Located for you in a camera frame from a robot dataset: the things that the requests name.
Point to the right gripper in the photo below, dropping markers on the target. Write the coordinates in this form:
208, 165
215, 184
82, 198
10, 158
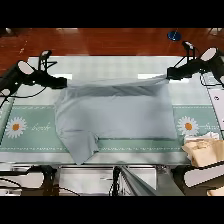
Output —
178, 72

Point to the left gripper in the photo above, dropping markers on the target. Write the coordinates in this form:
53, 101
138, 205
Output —
57, 82

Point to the grey T-shirt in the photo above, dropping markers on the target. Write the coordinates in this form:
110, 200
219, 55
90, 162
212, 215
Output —
116, 116

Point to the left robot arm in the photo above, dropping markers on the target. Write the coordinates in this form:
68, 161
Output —
12, 77

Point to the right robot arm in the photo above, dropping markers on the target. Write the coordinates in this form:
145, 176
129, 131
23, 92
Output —
214, 62

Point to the blue round object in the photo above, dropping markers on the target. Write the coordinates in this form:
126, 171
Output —
173, 35

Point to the white garment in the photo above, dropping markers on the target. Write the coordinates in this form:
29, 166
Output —
201, 136

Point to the beige garment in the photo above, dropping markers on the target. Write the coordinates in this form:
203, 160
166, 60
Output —
203, 152

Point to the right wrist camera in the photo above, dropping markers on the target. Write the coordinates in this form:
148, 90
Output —
189, 50

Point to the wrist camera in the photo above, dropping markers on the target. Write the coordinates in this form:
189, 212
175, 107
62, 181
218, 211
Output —
189, 50
44, 58

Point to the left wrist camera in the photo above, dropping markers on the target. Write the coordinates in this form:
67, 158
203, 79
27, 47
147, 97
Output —
44, 58

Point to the silver frame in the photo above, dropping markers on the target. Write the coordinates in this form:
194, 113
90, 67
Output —
144, 187

